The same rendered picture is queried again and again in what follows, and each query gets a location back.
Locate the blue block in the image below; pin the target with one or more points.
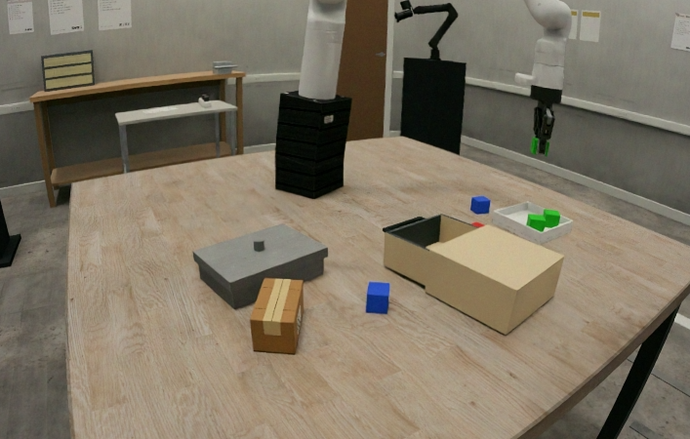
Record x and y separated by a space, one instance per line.
480 205
377 297

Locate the brown cardboard box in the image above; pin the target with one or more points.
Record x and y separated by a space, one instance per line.
277 316

